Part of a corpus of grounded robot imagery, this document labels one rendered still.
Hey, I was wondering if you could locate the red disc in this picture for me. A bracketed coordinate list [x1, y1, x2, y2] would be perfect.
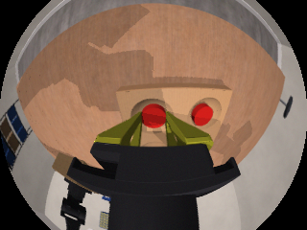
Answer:
[141, 103, 166, 128]
[191, 103, 213, 126]

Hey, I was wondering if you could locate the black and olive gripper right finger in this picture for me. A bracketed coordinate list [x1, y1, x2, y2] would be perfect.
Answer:
[165, 111, 214, 150]

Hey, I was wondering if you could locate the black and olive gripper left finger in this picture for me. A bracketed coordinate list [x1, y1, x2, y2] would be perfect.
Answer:
[94, 111, 142, 146]

